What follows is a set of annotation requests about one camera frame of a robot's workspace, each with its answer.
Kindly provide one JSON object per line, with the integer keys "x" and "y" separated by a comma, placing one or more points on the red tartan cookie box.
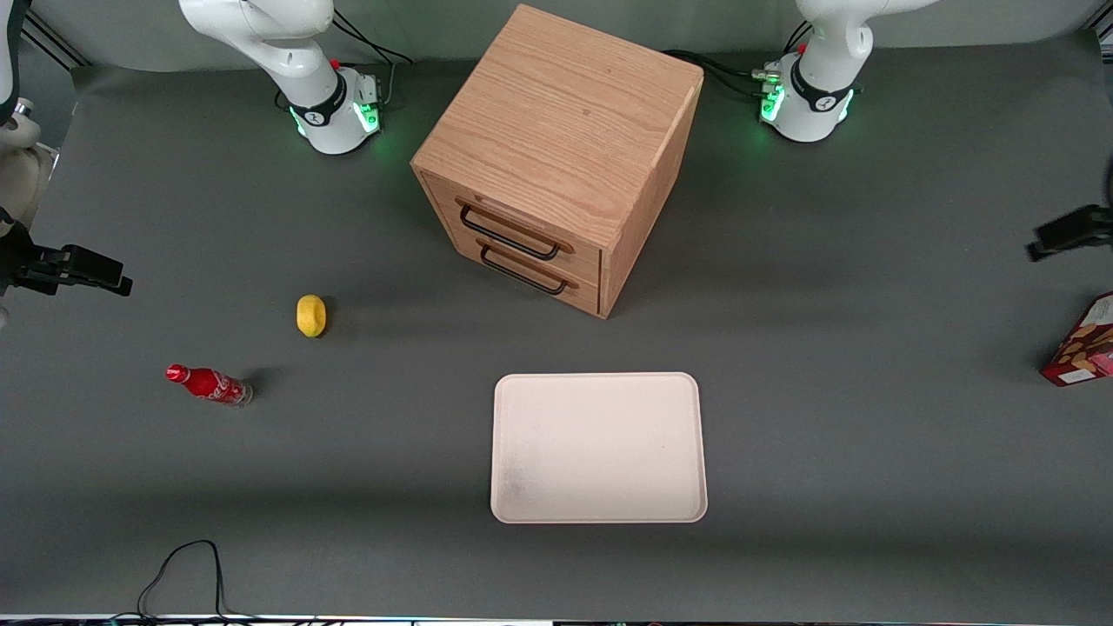
{"x": 1087, "y": 348}

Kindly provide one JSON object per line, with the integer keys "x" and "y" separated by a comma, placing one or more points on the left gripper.
{"x": 1075, "y": 231}

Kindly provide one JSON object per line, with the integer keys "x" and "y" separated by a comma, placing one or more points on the red cola bottle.
{"x": 209, "y": 383}

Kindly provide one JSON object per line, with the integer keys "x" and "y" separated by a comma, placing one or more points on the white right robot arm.
{"x": 261, "y": 35}

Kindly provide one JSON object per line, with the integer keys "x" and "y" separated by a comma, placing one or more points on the white rectangular tray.
{"x": 600, "y": 448}

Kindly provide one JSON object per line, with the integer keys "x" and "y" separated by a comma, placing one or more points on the wooden cabinet drawer front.
{"x": 584, "y": 257}
{"x": 588, "y": 297}

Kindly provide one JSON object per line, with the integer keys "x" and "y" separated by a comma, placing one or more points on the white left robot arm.
{"x": 817, "y": 104}

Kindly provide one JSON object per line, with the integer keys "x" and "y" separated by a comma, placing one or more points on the yellow lemon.
{"x": 311, "y": 316}

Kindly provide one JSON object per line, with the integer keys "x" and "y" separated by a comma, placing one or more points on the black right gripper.
{"x": 19, "y": 261}

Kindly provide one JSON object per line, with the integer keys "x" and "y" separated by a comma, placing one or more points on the wooden drawer cabinet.
{"x": 565, "y": 113}

